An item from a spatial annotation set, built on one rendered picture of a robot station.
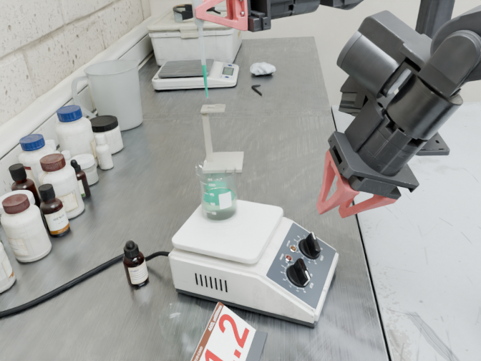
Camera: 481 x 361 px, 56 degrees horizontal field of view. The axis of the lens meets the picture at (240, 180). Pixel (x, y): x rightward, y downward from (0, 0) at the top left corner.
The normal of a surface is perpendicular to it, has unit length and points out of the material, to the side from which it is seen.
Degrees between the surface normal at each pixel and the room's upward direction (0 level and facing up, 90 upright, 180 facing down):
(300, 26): 90
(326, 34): 90
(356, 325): 0
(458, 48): 90
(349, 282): 0
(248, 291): 90
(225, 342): 40
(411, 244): 0
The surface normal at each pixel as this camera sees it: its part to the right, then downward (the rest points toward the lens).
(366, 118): -0.89, -0.18
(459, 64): -0.66, 0.41
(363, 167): 0.42, -0.66
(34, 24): 0.99, -0.01
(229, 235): -0.06, -0.87
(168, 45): -0.11, 0.55
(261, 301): -0.38, 0.48
